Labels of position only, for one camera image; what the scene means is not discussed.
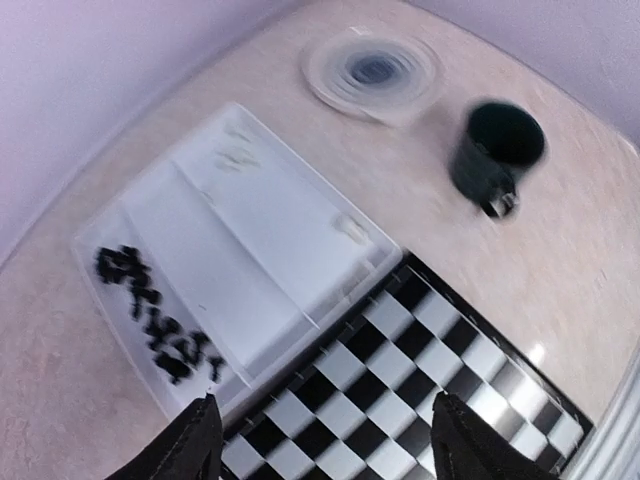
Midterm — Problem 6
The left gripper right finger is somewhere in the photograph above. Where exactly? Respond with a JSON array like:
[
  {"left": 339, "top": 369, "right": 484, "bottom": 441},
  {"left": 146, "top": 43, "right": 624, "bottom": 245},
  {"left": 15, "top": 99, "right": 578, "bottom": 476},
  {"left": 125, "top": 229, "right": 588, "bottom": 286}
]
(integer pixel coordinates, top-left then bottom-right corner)
[{"left": 431, "top": 391, "right": 555, "bottom": 480}]

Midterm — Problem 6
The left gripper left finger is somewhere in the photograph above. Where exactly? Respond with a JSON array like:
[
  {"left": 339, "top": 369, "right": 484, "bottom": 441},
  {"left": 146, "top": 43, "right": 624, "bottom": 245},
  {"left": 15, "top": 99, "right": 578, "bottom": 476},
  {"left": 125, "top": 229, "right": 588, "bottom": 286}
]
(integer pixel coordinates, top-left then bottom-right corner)
[{"left": 107, "top": 394, "right": 223, "bottom": 480}]

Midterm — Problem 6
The black and silver chessboard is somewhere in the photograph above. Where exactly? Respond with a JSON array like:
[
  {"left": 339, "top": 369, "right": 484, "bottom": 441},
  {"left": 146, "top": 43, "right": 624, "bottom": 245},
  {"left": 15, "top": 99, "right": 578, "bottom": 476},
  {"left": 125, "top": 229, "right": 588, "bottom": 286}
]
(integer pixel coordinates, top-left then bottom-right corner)
[{"left": 221, "top": 253, "right": 593, "bottom": 479}]

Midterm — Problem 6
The white chess pawn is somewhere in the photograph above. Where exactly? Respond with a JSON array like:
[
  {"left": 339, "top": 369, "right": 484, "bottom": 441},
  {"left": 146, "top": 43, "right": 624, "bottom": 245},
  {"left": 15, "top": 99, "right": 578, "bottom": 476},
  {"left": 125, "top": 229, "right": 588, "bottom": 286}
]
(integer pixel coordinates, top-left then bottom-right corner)
[{"left": 332, "top": 214, "right": 370, "bottom": 245}]

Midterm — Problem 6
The white plastic divided tray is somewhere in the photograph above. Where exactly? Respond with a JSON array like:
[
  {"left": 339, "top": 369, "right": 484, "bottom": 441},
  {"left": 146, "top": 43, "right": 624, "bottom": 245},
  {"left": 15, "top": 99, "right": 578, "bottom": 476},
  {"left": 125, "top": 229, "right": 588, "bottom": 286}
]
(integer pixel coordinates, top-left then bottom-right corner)
[{"left": 73, "top": 103, "right": 402, "bottom": 418}]

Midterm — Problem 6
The dark green mug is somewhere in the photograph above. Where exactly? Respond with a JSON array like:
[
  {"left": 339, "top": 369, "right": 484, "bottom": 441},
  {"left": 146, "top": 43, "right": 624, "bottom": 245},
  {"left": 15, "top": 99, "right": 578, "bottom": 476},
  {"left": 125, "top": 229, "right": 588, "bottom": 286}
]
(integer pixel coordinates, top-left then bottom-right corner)
[{"left": 449, "top": 100, "right": 547, "bottom": 220}]

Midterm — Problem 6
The white plate with rings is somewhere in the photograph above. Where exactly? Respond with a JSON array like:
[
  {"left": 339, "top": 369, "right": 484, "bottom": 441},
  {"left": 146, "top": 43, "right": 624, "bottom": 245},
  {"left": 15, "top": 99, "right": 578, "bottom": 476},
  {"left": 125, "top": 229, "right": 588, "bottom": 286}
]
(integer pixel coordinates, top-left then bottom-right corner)
[{"left": 300, "top": 27, "right": 443, "bottom": 128}]

